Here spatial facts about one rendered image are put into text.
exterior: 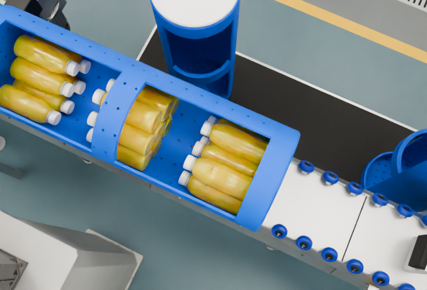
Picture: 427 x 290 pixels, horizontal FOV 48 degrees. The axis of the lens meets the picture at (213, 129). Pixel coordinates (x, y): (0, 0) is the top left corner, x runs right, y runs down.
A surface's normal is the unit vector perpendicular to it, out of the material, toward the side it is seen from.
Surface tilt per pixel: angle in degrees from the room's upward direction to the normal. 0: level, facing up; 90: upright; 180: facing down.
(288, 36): 0
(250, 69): 0
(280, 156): 12
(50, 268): 0
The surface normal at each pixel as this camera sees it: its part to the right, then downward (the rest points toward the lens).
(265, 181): -0.11, -0.04
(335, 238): 0.00, -0.25
